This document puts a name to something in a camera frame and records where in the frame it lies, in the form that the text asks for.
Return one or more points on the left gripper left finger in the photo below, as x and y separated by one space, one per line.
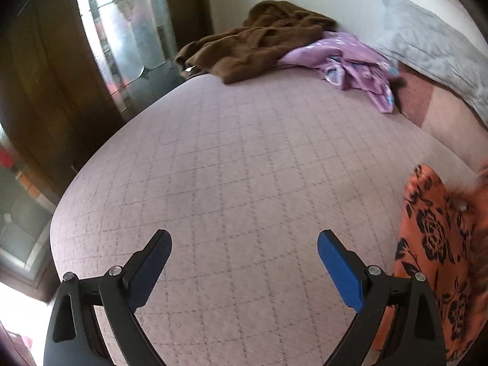
74 336

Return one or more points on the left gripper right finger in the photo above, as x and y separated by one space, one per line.
415 335

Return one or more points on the orange black floral garment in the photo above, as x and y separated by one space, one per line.
443 235

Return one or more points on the pink quilted bedspread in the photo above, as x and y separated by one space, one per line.
245 177

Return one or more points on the dark wooden wardrobe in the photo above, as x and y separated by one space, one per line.
55 107

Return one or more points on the pink quilted bolster pillow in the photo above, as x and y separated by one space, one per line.
441 113

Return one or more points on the purple floral cloth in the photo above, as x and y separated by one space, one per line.
345 62

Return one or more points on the grey quilted blanket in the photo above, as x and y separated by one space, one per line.
422 40

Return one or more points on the stained glass window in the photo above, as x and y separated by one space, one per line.
134 46

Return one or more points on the brown fleece garment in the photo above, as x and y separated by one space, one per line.
271 30

